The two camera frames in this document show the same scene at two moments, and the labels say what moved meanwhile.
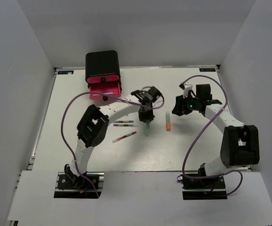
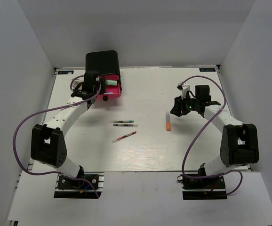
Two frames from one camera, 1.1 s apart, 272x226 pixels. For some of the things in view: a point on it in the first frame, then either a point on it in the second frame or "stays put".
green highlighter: (148, 129) -> (111, 82)
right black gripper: (180, 106) stays put
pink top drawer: (102, 79) stays put
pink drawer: (113, 89) stays put
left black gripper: (149, 116) -> (102, 85)
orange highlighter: (168, 121) stays put
